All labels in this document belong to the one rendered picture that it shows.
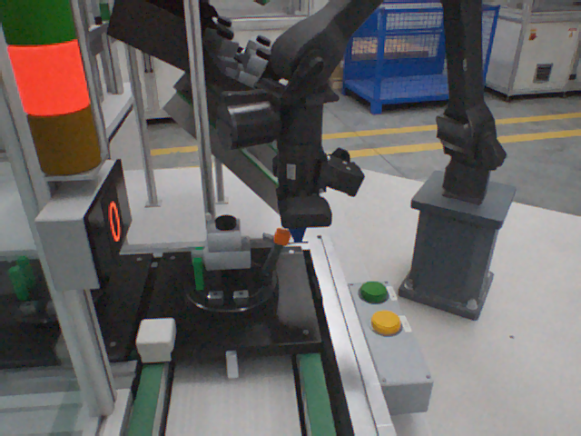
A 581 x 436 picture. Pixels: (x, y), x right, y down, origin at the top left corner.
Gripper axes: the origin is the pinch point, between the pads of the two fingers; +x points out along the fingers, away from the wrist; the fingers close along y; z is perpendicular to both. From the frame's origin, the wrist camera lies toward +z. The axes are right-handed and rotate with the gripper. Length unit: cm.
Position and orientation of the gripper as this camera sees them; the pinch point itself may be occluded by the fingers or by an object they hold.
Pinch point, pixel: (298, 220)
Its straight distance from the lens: 67.7
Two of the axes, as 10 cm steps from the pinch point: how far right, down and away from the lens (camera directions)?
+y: -0.9, -5.0, 8.6
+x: -0.1, 8.7, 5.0
